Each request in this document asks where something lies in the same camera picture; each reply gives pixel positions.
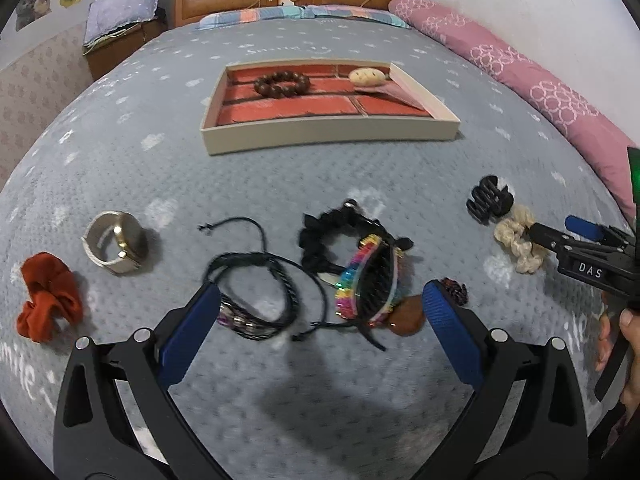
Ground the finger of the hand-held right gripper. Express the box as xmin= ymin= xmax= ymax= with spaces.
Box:
xmin=529 ymin=221 xmax=577 ymax=261
xmin=565 ymin=215 xmax=623 ymax=250

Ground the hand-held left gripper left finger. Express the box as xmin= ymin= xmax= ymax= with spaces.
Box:
xmin=52 ymin=282 xmax=236 ymax=480

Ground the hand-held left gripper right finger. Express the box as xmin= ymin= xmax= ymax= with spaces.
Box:
xmin=422 ymin=280 xmax=591 ymax=480

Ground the cream scrunchie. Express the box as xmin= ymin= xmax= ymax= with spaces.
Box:
xmin=493 ymin=205 xmax=549 ymax=275

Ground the dark beaded hair tie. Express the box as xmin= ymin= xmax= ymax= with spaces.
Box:
xmin=440 ymin=277 xmax=469 ymax=306

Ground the brown glossy hair clip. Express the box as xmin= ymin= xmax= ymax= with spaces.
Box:
xmin=385 ymin=294 xmax=429 ymax=337

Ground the black hair claw clip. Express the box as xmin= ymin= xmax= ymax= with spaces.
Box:
xmin=466 ymin=175 xmax=515 ymax=223

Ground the rainbow hair claw clip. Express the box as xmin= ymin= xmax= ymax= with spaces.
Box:
xmin=334 ymin=232 xmax=413 ymax=335

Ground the beige and gold bangle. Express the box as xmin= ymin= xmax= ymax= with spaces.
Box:
xmin=82 ymin=211 xmax=149 ymax=277

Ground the black braided cord bracelet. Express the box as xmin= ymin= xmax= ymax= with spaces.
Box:
xmin=198 ymin=216 xmax=332 ymax=343

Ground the red-orange scrunchie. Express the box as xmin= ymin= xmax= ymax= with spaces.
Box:
xmin=15 ymin=252 xmax=85 ymax=343

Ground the black scrunchie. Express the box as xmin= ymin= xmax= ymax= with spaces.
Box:
xmin=298 ymin=200 xmax=386 ymax=275

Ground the beige tray with red lining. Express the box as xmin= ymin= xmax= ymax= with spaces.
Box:
xmin=200 ymin=60 xmax=461 ymax=156

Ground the person's right hand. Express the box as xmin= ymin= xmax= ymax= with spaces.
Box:
xmin=596 ymin=292 xmax=640 ymax=423

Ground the pink circle-patterned bolster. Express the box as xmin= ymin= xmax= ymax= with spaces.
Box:
xmin=388 ymin=0 xmax=640 ymax=231

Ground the grey patterned bedspread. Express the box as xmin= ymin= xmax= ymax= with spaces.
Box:
xmin=0 ymin=10 xmax=633 ymax=480

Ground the beige potato-shaped hair clip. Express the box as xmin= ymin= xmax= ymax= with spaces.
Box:
xmin=348 ymin=67 xmax=387 ymax=90

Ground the wooden nightstand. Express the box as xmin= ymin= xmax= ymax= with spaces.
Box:
xmin=82 ymin=15 xmax=168 ymax=81

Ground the plaid pillow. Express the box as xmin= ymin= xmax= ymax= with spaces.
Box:
xmin=304 ymin=4 xmax=412 ymax=29
xmin=197 ymin=8 xmax=307 ymax=30

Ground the lavender dotted pillow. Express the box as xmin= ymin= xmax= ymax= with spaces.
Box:
xmin=82 ymin=0 xmax=167 ymax=48

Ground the brown wooden bead bracelet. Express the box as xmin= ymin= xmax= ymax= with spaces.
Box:
xmin=253 ymin=71 xmax=311 ymax=99

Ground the grey cats wall sticker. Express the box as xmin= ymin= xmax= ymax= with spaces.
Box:
xmin=15 ymin=0 xmax=53 ymax=31

